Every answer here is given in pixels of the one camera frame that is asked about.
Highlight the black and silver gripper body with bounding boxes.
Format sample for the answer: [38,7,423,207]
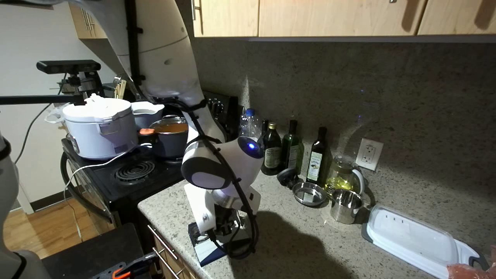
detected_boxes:
[209,204,254,249]

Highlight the black round lid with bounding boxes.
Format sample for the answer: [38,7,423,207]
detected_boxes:
[275,168,300,191]

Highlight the wooden cabinet panel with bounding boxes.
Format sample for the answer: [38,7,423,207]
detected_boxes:
[137,216,199,279]

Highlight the olive oil bottle gold cap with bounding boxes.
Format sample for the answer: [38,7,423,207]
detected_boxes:
[261,123,283,177]

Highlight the steel bowl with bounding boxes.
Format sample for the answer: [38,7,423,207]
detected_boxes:
[291,180,330,210]

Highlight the dark wine bottle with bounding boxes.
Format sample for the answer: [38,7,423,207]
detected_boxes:
[255,120,269,162]

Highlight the green glass bottle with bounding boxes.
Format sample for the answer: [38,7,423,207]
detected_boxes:
[280,118,305,176]

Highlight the large plastic oil bottle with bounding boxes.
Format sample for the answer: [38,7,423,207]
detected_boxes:
[237,108,263,157]

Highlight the black stove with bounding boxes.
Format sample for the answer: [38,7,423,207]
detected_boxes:
[58,91,241,224]
[60,143,156,208]

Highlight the tall dark bottle white label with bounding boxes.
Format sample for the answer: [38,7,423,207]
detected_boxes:
[305,126,331,187]

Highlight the glass oil cruet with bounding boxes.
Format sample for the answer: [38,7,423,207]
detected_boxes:
[326,154,365,196]

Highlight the black tool box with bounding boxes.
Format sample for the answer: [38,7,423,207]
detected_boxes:
[40,222,156,279]

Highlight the black stove top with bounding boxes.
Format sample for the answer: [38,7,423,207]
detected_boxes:
[60,143,156,208]

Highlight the white rice cooker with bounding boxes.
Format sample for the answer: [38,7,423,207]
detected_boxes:
[44,94,139,162]

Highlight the white plastic tray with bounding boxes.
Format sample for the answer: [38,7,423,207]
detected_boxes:
[362,205,481,279]

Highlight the wooden upper cabinets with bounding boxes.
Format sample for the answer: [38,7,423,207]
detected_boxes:
[190,0,496,39]

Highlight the orange plastic bag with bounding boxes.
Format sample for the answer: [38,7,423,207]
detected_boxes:
[446,250,496,279]

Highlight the steel drawer handle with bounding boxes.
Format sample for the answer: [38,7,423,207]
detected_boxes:
[145,224,179,263]

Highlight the orange handled tool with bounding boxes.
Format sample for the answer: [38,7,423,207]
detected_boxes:
[109,264,137,279]

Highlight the white wall outlet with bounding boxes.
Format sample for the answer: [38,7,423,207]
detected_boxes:
[354,137,384,174]

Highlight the steel cabinet handle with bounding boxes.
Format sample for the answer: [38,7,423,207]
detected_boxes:
[190,0,204,36]

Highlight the black camera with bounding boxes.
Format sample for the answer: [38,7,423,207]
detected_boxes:
[35,60,102,75]

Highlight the black camera boom bar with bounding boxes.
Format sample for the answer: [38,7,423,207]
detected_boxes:
[0,94,86,108]

